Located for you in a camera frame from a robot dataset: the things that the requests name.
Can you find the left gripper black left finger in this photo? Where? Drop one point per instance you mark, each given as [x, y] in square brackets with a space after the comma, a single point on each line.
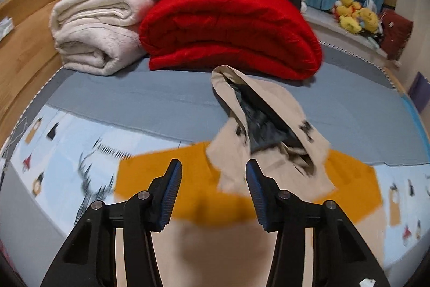
[151, 210]

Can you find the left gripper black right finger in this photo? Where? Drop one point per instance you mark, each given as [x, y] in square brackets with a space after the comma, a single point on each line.
[277, 209]

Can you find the beige and orange hooded jacket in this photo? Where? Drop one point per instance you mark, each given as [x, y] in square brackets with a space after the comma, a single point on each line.
[214, 238]

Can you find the grey printed bed sheet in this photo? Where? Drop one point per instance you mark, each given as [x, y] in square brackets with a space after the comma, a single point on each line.
[108, 119]

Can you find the purple bin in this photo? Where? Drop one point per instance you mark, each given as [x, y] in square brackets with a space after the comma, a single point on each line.
[419, 92]

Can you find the red folded blanket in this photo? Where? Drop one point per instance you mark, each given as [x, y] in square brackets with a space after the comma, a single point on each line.
[266, 37]

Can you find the cream folded fleece blanket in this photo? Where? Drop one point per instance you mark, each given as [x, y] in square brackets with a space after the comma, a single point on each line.
[99, 37]

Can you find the yellow plush toys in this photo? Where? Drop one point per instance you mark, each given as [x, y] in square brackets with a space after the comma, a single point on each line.
[357, 18]

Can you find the dark red cushion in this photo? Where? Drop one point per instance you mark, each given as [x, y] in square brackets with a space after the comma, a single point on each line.
[396, 33]

